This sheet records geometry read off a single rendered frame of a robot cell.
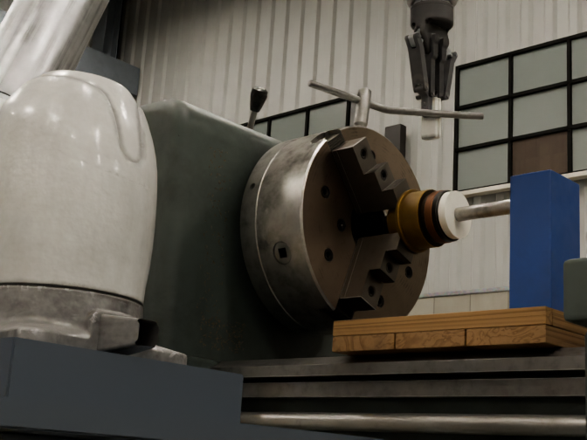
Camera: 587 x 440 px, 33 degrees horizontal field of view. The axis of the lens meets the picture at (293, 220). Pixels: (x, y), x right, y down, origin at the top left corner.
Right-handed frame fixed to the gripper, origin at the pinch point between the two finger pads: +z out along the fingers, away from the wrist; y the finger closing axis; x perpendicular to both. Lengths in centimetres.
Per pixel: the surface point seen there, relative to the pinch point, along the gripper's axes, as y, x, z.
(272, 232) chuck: -33.7, 4.2, 24.3
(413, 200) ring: -21.9, -11.9, 19.3
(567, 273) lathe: -50, -49, 35
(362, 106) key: -15.3, 2.7, 1.1
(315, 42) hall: 672, 617, -359
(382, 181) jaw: -23.2, -7.3, 16.2
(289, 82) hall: 672, 656, -319
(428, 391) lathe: -36, -24, 46
